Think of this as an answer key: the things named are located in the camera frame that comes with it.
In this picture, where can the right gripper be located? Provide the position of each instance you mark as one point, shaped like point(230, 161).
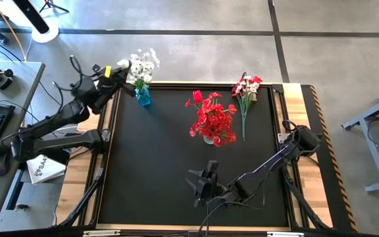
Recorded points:
point(212, 189)

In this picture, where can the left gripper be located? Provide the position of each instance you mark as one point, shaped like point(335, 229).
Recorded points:
point(100, 93)

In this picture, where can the red artificial tulip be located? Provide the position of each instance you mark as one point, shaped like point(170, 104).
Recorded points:
point(197, 96)

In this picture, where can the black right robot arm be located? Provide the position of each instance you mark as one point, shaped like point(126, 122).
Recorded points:
point(265, 169)

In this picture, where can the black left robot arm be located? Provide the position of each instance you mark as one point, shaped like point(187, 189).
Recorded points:
point(54, 143)

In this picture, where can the blue glass vase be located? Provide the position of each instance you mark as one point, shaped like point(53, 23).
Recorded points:
point(142, 98)

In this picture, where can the clear glass vase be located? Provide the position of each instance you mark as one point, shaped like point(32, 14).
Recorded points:
point(208, 140)

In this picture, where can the small yellow tag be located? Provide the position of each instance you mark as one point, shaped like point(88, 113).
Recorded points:
point(107, 71)

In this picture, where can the black table mat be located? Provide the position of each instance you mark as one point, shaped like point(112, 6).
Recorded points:
point(160, 197)

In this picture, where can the white round stand base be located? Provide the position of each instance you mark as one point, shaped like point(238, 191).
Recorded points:
point(49, 36)

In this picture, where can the black flat bar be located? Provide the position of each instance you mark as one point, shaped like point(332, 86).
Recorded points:
point(61, 159)

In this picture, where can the black tripod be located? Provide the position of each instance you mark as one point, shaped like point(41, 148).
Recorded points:
point(49, 5)

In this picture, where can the black stand bar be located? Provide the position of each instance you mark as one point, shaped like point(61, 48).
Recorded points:
point(31, 14)

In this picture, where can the black curved hook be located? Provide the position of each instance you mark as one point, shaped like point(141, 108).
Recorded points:
point(244, 75)

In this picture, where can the white printed box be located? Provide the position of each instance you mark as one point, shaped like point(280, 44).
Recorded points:
point(44, 169)

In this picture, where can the hazard striped edge strip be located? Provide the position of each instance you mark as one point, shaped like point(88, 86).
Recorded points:
point(329, 164)

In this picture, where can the black computer mouse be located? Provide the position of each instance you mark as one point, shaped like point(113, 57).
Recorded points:
point(0, 164)

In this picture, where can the small black clip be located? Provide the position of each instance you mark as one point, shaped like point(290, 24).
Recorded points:
point(21, 207)

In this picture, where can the black metal table frame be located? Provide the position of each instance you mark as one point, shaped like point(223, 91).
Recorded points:
point(209, 85)

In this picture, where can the silver metal bracket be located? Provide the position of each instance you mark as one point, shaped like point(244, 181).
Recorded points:
point(100, 233)
point(285, 234)

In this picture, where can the black diagonal frame strut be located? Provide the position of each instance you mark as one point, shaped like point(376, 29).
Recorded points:
point(304, 204)
point(81, 205)

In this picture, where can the grey metal table frame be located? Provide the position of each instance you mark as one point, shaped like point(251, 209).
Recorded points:
point(373, 158)

